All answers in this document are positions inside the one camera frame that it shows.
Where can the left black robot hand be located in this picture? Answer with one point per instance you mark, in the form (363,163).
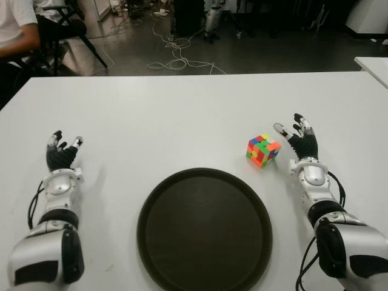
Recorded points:
(59,157)

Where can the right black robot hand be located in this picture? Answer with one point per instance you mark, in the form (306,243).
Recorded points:
(306,147)

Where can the multicoloured Rubik's cube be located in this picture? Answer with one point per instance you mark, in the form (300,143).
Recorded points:
(262,150)

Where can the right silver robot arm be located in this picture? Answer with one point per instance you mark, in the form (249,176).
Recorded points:
(315,175)

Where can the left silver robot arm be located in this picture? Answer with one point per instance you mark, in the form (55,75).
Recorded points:
(57,188)

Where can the dark round plate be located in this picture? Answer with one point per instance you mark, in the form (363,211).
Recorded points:
(206,230)

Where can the white side table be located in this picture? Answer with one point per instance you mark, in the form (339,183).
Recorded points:
(376,65)

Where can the black chair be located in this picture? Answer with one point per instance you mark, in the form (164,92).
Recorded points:
(69,28)

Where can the person in white shirt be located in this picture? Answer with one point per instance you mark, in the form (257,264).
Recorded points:
(12,24)

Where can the white cabinet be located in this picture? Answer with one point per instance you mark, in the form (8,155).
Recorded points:
(369,15)

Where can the white panel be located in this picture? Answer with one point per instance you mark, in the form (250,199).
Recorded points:
(101,9)

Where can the silver standing robot leg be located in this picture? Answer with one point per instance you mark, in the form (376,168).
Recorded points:
(212,18)

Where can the black cabinet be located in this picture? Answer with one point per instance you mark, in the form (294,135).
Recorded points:
(188,18)

